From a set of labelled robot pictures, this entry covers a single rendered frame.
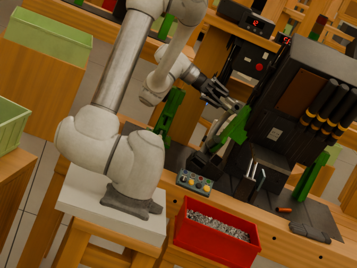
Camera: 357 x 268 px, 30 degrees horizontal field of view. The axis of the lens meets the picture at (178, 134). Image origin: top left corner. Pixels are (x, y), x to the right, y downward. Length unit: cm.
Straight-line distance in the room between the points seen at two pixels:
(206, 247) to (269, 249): 45
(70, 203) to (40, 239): 68
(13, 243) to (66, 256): 136
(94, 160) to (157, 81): 62
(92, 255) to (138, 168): 35
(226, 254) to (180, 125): 97
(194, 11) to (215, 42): 80
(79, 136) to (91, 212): 26
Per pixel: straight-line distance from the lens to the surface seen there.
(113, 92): 235
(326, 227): 316
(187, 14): 244
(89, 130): 231
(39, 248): 296
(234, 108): 300
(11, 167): 262
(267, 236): 286
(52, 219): 289
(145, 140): 229
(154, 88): 284
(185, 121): 330
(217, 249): 252
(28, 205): 412
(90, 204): 232
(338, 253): 294
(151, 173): 231
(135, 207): 236
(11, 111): 276
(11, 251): 364
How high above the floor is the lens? 188
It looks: 17 degrees down
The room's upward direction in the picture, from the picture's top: 24 degrees clockwise
